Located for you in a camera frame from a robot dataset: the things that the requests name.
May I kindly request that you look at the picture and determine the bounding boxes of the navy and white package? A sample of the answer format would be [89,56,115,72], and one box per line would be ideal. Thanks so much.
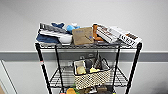
[35,22,66,46]

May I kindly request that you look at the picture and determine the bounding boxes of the white box with grey print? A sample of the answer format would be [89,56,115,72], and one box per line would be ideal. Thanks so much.
[95,25,118,44]

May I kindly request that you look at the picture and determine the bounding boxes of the orange package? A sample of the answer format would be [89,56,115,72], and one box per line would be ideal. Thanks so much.
[92,23,104,42]

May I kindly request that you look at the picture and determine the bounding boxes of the grey white penguin plush toy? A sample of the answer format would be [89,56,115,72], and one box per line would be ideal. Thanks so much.
[83,59,94,71]

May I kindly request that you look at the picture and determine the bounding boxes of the white door frame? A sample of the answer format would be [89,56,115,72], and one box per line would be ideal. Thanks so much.
[0,59,17,94]

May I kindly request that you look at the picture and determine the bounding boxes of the long grey wall band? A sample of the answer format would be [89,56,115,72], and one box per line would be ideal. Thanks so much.
[0,50,168,63]

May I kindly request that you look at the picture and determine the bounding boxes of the dark brown printed snack bag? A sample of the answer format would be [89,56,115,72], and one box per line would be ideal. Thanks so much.
[93,53,104,71]

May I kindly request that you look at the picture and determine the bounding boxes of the small white container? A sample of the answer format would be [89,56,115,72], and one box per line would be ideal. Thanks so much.
[58,34,74,45]

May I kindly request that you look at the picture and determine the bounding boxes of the black wire shelf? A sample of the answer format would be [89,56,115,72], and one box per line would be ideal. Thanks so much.
[34,41,143,94]

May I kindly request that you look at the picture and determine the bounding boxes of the brown white box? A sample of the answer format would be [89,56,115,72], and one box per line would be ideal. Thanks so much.
[95,85,108,94]

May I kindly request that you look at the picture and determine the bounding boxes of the pale woven basket dark spots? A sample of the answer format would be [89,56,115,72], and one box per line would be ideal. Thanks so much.
[72,58,112,90]

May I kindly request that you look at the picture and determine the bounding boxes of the brown cardboard box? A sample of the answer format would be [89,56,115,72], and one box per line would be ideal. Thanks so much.
[71,26,95,46]

